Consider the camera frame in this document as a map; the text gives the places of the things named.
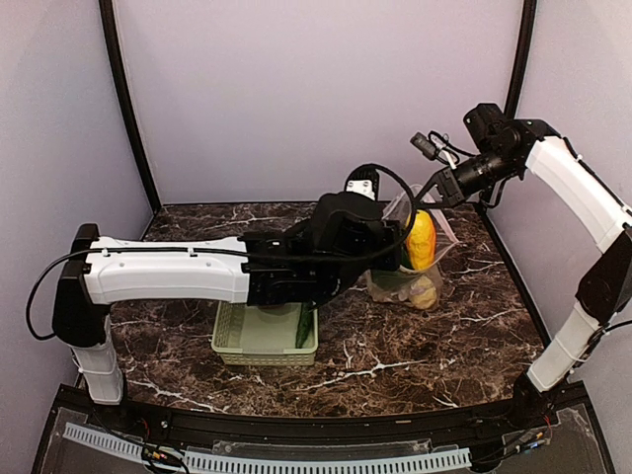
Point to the dark green cucumber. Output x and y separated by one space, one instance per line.
305 331

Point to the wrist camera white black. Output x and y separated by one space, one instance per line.
437 147
366 182

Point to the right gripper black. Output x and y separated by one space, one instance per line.
450 190

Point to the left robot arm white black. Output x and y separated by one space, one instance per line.
275 273

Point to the right clear acrylic plate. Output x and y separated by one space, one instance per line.
570 447

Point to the right black frame post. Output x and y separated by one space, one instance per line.
522 50

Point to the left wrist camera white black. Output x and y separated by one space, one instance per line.
366 182

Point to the green white bok choy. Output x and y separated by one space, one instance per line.
406 261

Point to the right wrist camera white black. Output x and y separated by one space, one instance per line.
437 147

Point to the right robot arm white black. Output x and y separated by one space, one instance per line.
512 147

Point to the clear acrylic plate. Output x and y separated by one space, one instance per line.
570 447
70 444

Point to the beige plastic basket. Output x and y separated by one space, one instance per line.
248 335

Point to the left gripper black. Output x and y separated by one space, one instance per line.
391 255

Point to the left clear acrylic plate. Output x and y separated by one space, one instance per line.
70 444

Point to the white slotted cable duct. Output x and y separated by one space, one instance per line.
265 459

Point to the clear zip top bag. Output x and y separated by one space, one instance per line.
417 283

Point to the black curved front rail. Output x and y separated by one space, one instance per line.
180 426

